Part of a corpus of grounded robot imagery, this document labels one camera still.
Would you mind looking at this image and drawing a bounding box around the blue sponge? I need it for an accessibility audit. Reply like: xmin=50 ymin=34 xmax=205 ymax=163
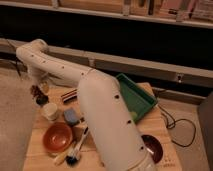
xmin=64 ymin=108 xmax=79 ymax=126

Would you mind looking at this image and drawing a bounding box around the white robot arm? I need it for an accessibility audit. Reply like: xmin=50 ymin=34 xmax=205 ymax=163
xmin=16 ymin=39 xmax=157 ymax=171

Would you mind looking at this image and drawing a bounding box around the yellow banana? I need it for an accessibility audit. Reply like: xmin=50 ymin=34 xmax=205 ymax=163
xmin=53 ymin=142 xmax=76 ymax=166

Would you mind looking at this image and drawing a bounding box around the orange bowl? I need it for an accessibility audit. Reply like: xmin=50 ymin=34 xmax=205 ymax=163
xmin=42 ymin=122 xmax=73 ymax=153

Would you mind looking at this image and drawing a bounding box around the dark red bowl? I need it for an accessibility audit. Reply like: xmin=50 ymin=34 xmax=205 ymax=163
xmin=142 ymin=135 xmax=163 ymax=163

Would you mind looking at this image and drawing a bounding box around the white paper cup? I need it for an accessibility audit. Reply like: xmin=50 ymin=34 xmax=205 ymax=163
xmin=42 ymin=103 xmax=58 ymax=121

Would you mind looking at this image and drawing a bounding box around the white dish brush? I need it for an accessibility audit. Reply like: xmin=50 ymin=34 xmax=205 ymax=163
xmin=65 ymin=128 xmax=89 ymax=167

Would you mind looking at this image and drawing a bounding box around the small dark cup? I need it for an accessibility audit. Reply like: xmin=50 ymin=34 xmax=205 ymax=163
xmin=36 ymin=96 xmax=49 ymax=106

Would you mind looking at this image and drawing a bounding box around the black cable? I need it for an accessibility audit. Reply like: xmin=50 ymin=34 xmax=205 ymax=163
xmin=157 ymin=103 xmax=198 ymax=148

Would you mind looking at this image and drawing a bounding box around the green plastic tray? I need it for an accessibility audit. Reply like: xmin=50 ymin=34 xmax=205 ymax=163
xmin=116 ymin=73 xmax=157 ymax=123

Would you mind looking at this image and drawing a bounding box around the brown striped block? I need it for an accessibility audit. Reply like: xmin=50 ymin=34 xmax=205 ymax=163
xmin=61 ymin=89 xmax=77 ymax=103

